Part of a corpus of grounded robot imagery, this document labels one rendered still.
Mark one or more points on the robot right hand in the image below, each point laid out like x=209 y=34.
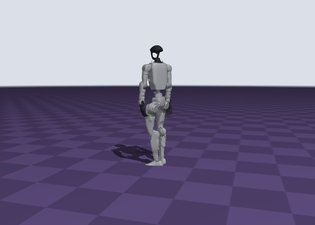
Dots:
x=169 y=110

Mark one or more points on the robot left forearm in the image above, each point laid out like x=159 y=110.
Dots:
x=142 y=93

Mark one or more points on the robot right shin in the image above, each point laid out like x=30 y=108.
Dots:
x=162 y=141

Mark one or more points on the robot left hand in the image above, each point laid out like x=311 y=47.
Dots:
x=142 y=109

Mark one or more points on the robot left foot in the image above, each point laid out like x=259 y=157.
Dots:
x=159 y=163

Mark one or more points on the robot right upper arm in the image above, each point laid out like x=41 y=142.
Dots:
x=169 y=68

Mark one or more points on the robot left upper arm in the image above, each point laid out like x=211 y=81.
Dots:
x=145 y=72

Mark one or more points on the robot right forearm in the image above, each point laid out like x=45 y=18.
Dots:
x=168 y=93

